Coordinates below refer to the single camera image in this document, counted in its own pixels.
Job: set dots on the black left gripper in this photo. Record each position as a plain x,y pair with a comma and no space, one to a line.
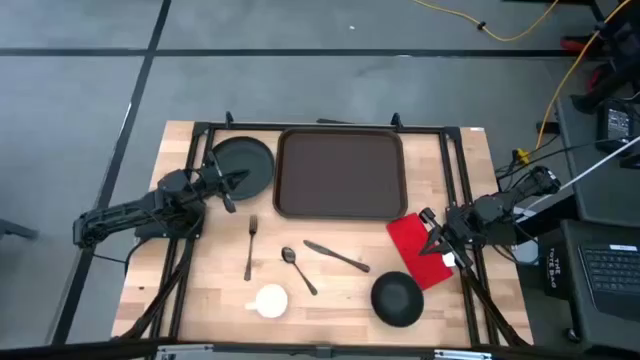
212,180

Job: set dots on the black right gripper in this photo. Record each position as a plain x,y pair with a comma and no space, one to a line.
457,227

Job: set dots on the red cloth napkin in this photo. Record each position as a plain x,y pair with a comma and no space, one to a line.
412,250

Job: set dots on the dark round plate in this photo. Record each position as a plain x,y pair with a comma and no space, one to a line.
250,155

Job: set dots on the black round bowl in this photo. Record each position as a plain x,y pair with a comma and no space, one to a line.
397,300

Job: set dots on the dark metal fork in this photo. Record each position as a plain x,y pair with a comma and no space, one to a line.
250,250

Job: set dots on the dark metal spoon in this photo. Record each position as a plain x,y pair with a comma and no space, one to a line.
288,255

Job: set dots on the dark metal knife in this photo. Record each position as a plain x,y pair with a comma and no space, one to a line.
335,255

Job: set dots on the white ceramic mug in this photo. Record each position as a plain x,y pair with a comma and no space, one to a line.
272,301

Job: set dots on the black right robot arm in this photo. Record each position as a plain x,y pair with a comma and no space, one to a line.
500,210

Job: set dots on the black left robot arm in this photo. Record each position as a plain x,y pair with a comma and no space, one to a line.
125,212

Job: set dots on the brown plastic tray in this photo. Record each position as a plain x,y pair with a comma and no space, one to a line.
340,175

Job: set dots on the black tote bag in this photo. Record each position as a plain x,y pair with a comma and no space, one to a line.
556,270

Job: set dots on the yellow plug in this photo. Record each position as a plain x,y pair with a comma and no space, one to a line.
522,156

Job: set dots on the black laptop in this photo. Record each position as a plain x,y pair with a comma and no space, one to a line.
572,315
612,272

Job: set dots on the grey side desk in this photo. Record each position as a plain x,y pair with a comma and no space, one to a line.
585,200

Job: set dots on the black and silver beam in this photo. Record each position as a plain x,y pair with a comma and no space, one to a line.
320,352

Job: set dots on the thin white rod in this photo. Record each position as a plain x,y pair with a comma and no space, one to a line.
600,168

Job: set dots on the grey chair leg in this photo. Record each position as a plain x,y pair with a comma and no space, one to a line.
15,229

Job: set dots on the black stand with red feet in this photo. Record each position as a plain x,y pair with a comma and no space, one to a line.
615,80

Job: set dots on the black metal table frame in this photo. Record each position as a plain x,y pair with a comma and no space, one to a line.
240,127

